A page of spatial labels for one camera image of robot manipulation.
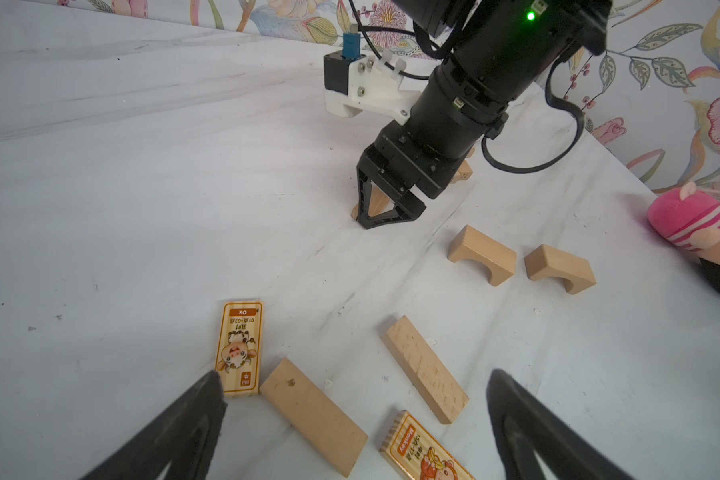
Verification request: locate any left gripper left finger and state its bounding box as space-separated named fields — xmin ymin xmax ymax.
xmin=85 ymin=371 xmax=226 ymax=479

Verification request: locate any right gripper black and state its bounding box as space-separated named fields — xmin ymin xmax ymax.
xmin=356 ymin=57 xmax=510 ymax=229

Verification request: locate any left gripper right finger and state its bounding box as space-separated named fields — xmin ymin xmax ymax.
xmin=486 ymin=369 xmax=630 ymax=479

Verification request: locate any plain wood block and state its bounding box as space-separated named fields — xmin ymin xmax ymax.
xmin=366 ymin=185 xmax=390 ymax=217
xmin=260 ymin=358 xmax=368 ymax=478
xmin=450 ymin=147 xmax=475 ymax=184
xmin=382 ymin=316 xmax=469 ymax=425

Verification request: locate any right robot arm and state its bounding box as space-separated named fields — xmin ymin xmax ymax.
xmin=357 ymin=0 xmax=612 ymax=229

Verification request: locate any arched wood block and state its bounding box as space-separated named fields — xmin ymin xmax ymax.
xmin=524 ymin=244 xmax=597 ymax=295
xmin=447 ymin=225 xmax=517 ymax=287

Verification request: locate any printed wood block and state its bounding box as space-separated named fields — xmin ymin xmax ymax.
xmin=380 ymin=410 xmax=475 ymax=480
xmin=214 ymin=300 xmax=263 ymax=398

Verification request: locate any plain flat wood block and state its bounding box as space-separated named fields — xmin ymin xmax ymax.
xmin=260 ymin=358 xmax=368 ymax=478
xmin=382 ymin=316 xmax=469 ymax=425

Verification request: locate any pink plush toy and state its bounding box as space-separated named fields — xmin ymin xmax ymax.
xmin=647 ymin=181 xmax=720 ymax=294

